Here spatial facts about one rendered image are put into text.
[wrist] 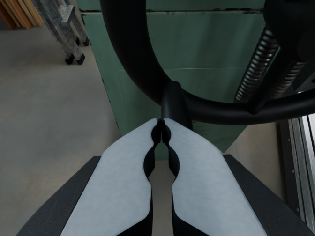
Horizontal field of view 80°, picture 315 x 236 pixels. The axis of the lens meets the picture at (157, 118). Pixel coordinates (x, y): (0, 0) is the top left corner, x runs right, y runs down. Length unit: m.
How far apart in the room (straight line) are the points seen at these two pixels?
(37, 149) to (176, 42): 0.90
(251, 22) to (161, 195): 0.72
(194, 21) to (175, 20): 0.03
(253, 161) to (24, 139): 1.14
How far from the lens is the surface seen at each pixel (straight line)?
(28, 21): 1.84
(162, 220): 0.88
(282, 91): 0.34
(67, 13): 1.32
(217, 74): 0.45
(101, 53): 0.39
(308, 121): 1.00
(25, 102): 1.30
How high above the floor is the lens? 0.88
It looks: 58 degrees down
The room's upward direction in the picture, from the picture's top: 2 degrees clockwise
